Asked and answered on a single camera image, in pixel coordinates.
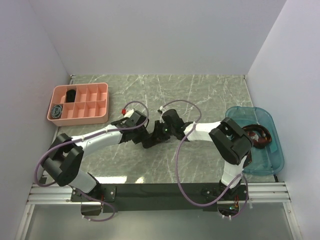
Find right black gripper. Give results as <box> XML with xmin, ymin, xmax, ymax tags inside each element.
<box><xmin>150</xmin><ymin>120</ymin><xmax>176</xmax><ymax>141</ymax></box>

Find brown blue floral tie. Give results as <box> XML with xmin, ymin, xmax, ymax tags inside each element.
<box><xmin>141</xmin><ymin>135</ymin><xmax>163</xmax><ymax>149</ymax></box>

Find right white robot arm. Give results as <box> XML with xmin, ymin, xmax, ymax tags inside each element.
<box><xmin>152</xmin><ymin>108</ymin><xmax>254</xmax><ymax>200</ymax></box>

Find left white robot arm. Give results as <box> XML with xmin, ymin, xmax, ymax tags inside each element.
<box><xmin>40</xmin><ymin>110</ymin><xmax>149</xmax><ymax>201</ymax></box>

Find pink compartment organizer tray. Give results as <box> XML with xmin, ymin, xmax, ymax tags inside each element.
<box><xmin>47</xmin><ymin>82</ymin><xmax>109</xmax><ymax>127</ymax></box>

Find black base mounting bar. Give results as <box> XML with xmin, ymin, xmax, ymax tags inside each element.
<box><xmin>70</xmin><ymin>182</ymin><xmax>248</xmax><ymax>216</ymax></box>

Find black rolled tie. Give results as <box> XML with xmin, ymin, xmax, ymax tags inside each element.
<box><xmin>65</xmin><ymin>89</ymin><xmax>77</xmax><ymax>103</ymax></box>

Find grey patterned rolled tie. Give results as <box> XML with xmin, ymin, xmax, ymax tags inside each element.
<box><xmin>50</xmin><ymin>104</ymin><xmax>63</xmax><ymax>119</ymax></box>

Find dark red patterned tie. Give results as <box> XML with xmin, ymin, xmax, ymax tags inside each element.
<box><xmin>242</xmin><ymin>124</ymin><xmax>272</xmax><ymax>168</ymax></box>

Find teal transparent plastic bin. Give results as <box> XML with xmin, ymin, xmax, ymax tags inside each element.
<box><xmin>225</xmin><ymin>106</ymin><xmax>285</xmax><ymax>176</ymax></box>

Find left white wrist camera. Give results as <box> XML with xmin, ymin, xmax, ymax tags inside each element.
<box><xmin>123</xmin><ymin>109</ymin><xmax>135</xmax><ymax>118</ymax></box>

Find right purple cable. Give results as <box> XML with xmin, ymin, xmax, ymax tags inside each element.
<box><xmin>159</xmin><ymin>99</ymin><xmax>250</xmax><ymax>221</ymax></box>

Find purple cable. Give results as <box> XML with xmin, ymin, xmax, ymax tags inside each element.
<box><xmin>159</xmin><ymin>99</ymin><xmax>250</xmax><ymax>221</ymax></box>
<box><xmin>34</xmin><ymin>100</ymin><xmax>150</xmax><ymax>222</ymax></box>

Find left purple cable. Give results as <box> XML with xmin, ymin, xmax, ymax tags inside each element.
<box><xmin>34</xmin><ymin>100</ymin><xmax>150</xmax><ymax>222</ymax></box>

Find aluminium frame rail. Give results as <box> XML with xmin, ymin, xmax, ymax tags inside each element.
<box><xmin>15</xmin><ymin>181</ymin><xmax>291</xmax><ymax>240</ymax></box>

